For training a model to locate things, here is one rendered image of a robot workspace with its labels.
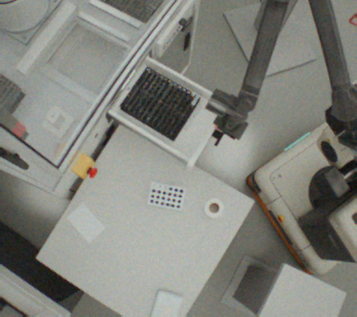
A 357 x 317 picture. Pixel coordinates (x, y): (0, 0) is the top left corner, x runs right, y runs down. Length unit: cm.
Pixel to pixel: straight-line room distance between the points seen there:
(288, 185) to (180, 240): 79
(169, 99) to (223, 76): 105
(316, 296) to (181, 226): 59
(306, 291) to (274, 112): 122
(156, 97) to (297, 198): 98
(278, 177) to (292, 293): 71
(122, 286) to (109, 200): 32
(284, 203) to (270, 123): 57
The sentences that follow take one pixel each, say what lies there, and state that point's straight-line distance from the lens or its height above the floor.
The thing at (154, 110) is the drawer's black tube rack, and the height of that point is 90.
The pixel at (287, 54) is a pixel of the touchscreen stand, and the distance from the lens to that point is 258.
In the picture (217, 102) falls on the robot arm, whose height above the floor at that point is 110.
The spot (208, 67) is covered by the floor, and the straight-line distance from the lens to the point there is 247.
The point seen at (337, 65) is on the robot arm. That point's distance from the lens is 110.
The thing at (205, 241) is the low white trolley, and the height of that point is 76.
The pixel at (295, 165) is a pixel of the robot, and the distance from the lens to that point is 210.
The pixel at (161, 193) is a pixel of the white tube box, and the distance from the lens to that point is 145.
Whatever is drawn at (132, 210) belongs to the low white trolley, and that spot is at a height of 76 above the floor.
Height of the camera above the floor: 224
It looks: 75 degrees down
